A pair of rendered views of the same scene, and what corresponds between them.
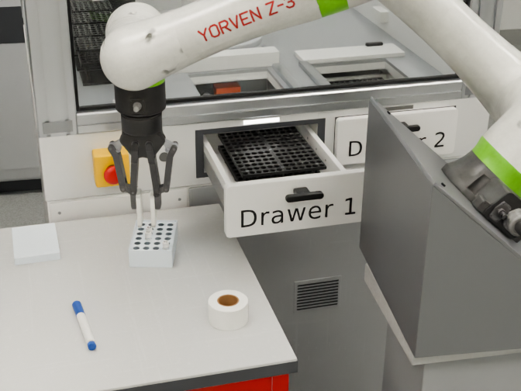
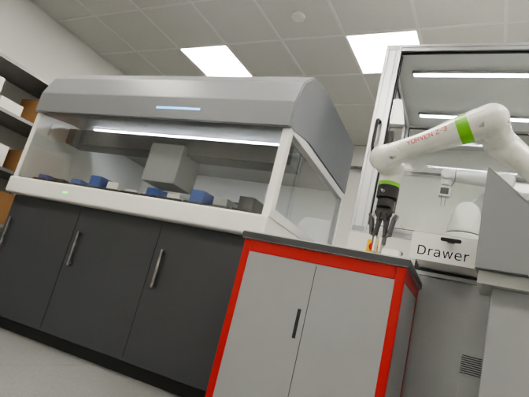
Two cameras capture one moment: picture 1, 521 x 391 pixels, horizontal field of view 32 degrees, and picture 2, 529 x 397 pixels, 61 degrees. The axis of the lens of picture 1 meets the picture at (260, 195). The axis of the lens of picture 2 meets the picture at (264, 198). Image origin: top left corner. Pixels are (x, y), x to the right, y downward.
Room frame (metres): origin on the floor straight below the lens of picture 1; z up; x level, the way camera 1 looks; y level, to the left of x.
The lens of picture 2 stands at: (-0.19, -0.63, 0.51)
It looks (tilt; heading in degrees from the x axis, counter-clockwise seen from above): 13 degrees up; 41
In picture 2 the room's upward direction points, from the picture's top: 14 degrees clockwise
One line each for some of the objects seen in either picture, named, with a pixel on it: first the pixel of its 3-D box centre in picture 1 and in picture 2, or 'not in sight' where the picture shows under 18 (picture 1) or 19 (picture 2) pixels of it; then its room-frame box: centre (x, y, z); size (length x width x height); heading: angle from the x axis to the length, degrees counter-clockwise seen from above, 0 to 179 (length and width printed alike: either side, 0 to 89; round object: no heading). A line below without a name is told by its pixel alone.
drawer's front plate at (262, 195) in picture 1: (298, 202); (449, 250); (1.56, -0.07, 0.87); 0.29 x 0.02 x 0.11; 105
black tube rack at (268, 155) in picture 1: (270, 163); not in sight; (1.76, -0.02, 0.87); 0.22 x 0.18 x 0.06; 15
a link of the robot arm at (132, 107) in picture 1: (139, 96); (386, 193); (1.55, 0.22, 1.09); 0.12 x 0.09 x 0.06; 0
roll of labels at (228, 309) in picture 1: (228, 309); (390, 256); (1.33, 0.05, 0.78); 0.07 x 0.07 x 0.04
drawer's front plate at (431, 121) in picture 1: (396, 136); not in sight; (1.90, -0.31, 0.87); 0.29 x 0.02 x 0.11; 105
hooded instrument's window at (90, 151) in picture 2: not in sight; (186, 187); (1.69, 1.74, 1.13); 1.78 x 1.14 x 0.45; 105
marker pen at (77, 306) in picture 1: (84, 324); not in sight; (1.30, 0.30, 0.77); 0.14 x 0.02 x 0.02; 22
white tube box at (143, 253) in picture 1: (153, 243); not in sight; (1.56, 0.21, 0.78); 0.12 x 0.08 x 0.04; 0
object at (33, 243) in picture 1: (35, 243); not in sight; (1.58, 0.45, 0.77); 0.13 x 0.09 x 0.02; 16
